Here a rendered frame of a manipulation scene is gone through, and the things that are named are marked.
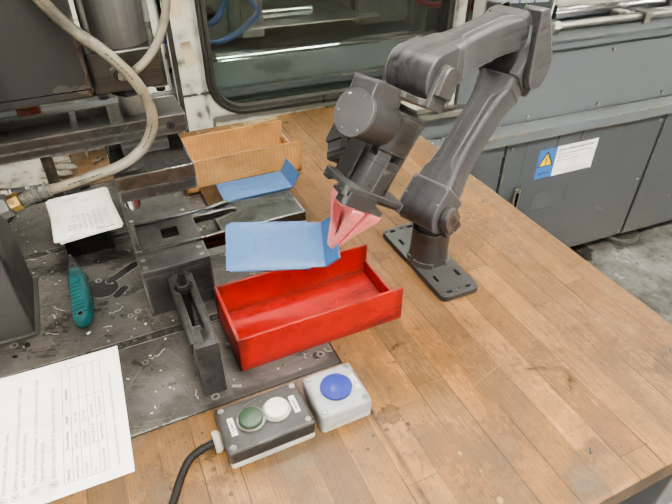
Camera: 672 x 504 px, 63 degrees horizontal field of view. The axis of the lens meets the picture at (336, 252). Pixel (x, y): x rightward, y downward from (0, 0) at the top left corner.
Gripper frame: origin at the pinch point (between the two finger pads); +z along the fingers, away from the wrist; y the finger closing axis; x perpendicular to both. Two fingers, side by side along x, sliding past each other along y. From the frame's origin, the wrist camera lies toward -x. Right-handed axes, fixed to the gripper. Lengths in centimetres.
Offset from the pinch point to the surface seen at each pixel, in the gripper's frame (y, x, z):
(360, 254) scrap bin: -10.8, -5.9, 3.5
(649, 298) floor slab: -187, -39, 5
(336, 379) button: 0.8, 14.8, 11.7
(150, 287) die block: 17.2, -10.7, 19.1
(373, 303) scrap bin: -7.3, 5.6, 5.3
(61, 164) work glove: 24, -64, 26
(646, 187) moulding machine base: -185, -67, -31
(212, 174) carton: 1.1, -43.0, 11.1
